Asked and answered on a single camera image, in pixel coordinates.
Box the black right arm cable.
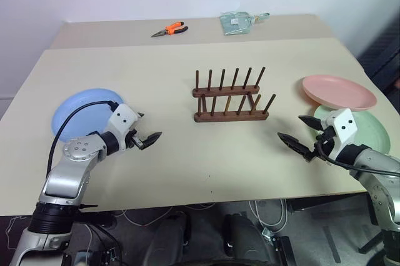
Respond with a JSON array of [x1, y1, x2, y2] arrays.
[[314, 127, 400, 177]]

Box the black ribbed object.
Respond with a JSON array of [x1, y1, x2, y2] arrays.
[[356, 12, 400, 98]]

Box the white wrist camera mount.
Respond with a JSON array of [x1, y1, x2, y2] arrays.
[[107, 103, 140, 137], [321, 108, 359, 160]]

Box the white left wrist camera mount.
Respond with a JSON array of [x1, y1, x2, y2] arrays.
[[107, 103, 140, 137]]

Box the green plate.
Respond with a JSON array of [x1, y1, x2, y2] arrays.
[[313, 104, 391, 155]]

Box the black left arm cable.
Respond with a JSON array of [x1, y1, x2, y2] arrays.
[[46, 100, 121, 182]]

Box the black table frame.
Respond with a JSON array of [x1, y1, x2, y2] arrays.
[[286, 192, 385, 254]]

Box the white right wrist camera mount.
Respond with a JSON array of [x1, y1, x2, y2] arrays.
[[321, 108, 359, 160]]

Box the pink-red plate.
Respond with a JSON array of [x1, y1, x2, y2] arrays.
[[301, 74, 378, 112]]

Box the orange-handled pliers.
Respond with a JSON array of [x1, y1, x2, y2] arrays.
[[151, 21, 189, 38]]

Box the blue plate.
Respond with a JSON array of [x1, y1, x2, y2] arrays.
[[51, 88, 126, 142]]

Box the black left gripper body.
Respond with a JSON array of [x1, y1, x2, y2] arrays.
[[123, 128, 146, 152]]

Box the dark rounded shape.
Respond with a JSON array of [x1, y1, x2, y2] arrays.
[[142, 212, 193, 266], [220, 212, 282, 266]]

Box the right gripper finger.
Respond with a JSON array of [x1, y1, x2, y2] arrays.
[[277, 132, 314, 158], [297, 116, 326, 131]]

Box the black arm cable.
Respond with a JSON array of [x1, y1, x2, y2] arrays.
[[314, 127, 400, 177], [46, 100, 121, 182]]

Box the wooden dish rack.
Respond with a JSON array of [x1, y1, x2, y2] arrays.
[[191, 66, 278, 123]]

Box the teal item in clear bag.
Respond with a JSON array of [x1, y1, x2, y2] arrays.
[[218, 11, 271, 36]]

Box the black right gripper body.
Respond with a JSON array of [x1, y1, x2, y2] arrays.
[[304, 125, 337, 164]]

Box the white floor cable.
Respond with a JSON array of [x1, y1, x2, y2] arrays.
[[248, 199, 288, 228], [114, 202, 216, 227]]

